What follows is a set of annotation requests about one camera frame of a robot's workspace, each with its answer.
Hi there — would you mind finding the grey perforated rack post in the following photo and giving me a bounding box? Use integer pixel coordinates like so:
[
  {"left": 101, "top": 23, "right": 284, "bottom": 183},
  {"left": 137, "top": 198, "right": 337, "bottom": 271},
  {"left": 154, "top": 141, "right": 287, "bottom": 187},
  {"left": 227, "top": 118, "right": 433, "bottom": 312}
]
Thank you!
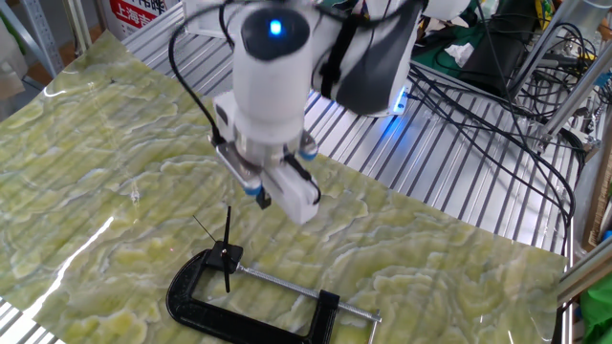
[{"left": 18, "top": 0, "right": 66, "bottom": 77}]

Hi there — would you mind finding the black clock movement with hands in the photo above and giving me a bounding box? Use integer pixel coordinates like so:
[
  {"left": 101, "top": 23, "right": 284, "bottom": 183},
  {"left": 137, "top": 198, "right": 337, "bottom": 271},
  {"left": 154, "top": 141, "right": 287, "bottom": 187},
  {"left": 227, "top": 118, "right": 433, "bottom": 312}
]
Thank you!
[{"left": 192, "top": 205, "right": 244, "bottom": 293}]

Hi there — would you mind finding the black C-clamp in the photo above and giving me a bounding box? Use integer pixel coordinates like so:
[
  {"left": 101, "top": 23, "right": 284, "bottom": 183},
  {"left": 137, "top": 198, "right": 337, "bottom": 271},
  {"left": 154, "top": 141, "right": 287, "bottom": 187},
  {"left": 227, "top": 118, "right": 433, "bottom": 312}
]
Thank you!
[{"left": 165, "top": 247, "right": 383, "bottom": 344}]

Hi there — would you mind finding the black camera cable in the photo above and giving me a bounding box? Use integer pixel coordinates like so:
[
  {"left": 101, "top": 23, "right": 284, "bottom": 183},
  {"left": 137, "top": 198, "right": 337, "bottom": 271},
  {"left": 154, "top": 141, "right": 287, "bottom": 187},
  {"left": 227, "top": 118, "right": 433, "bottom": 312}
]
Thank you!
[{"left": 166, "top": 0, "right": 226, "bottom": 144}]

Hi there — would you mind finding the red and white sign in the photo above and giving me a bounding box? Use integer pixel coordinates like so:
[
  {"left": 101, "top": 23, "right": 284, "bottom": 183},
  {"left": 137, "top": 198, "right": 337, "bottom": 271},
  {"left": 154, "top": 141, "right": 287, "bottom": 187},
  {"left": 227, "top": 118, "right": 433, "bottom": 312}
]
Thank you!
[{"left": 102, "top": 0, "right": 168, "bottom": 40}]

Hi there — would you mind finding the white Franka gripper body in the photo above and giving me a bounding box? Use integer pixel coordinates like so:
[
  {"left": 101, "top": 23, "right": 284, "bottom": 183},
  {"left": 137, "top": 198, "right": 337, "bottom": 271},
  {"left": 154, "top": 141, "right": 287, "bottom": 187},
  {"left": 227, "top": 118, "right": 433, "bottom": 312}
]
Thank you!
[{"left": 212, "top": 91, "right": 321, "bottom": 226}]

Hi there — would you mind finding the green cloth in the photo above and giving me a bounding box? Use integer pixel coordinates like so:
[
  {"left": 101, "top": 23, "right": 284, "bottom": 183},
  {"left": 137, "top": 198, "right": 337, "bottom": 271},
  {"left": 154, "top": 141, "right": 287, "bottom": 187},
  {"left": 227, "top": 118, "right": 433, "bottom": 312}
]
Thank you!
[{"left": 411, "top": 18, "right": 484, "bottom": 80}]

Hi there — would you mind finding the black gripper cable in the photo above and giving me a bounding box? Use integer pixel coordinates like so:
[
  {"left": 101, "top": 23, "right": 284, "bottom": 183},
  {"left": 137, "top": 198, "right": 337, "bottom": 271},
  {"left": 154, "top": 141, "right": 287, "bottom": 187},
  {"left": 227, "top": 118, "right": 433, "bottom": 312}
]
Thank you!
[{"left": 284, "top": 153, "right": 320, "bottom": 205}]

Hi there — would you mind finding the black box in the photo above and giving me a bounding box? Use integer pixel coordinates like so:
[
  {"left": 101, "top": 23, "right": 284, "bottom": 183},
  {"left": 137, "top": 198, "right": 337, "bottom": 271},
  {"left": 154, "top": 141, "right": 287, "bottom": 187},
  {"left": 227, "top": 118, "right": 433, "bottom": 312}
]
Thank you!
[{"left": 458, "top": 0, "right": 539, "bottom": 97}]

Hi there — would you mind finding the green bag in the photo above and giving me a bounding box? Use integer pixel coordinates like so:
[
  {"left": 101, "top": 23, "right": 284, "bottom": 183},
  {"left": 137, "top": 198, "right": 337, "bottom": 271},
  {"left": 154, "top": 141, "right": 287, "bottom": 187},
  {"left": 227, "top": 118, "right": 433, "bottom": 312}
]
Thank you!
[{"left": 579, "top": 271, "right": 612, "bottom": 344}]

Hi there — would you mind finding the aluminium frame post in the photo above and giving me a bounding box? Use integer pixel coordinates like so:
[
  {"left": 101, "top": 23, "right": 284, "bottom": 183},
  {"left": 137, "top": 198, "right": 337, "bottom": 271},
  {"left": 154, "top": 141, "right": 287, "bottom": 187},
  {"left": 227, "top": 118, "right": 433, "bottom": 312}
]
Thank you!
[
  {"left": 539, "top": 45, "right": 612, "bottom": 140},
  {"left": 64, "top": 0, "right": 92, "bottom": 56},
  {"left": 506, "top": 0, "right": 584, "bottom": 97}
]

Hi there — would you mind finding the green marble pattern mat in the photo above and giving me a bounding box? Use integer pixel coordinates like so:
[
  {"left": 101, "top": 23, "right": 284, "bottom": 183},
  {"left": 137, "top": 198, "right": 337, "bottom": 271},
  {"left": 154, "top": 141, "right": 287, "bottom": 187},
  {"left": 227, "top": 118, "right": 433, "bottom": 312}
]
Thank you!
[{"left": 0, "top": 31, "right": 568, "bottom": 344}]

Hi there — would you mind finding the white crumpled paper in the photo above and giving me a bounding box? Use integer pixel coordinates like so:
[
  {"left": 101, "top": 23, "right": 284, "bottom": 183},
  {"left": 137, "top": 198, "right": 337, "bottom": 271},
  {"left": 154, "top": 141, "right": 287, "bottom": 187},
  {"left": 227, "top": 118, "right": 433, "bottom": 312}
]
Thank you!
[{"left": 443, "top": 41, "right": 475, "bottom": 68}]

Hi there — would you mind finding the aluminium frame rail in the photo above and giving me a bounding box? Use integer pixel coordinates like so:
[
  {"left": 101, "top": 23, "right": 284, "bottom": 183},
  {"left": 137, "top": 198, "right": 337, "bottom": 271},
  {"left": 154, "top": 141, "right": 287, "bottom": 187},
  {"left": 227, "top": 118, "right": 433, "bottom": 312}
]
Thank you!
[{"left": 557, "top": 238, "right": 612, "bottom": 307}]

